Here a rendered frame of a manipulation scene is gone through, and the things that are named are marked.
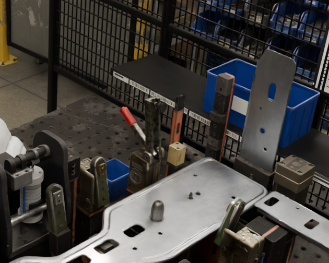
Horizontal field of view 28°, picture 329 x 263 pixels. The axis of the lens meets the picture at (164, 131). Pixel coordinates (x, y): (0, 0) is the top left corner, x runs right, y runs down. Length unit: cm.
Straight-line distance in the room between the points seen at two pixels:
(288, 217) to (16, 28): 317
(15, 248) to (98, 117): 116
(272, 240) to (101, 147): 97
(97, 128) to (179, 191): 90
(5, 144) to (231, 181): 66
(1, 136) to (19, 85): 249
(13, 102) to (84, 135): 176
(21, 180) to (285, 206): 68
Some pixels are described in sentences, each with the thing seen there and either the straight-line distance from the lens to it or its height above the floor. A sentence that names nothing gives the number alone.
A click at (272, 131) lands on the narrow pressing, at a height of 112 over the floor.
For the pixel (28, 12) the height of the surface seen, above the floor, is 44.
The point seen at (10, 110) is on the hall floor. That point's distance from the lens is 410.
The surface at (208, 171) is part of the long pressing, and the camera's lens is 179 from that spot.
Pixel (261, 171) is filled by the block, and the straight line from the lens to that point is 183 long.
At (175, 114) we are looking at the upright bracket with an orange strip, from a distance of 173.
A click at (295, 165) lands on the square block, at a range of 178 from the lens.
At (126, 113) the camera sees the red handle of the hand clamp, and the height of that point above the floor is 114.
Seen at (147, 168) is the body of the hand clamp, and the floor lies 103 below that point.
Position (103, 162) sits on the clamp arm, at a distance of 160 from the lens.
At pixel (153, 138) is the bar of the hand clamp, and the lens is 169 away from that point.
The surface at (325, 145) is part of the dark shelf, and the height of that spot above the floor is 103.
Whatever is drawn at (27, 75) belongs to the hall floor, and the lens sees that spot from 454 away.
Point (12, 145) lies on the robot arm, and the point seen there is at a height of 94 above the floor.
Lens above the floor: 196
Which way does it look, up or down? 30 degrees down
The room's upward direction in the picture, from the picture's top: 7 degrees clockwise
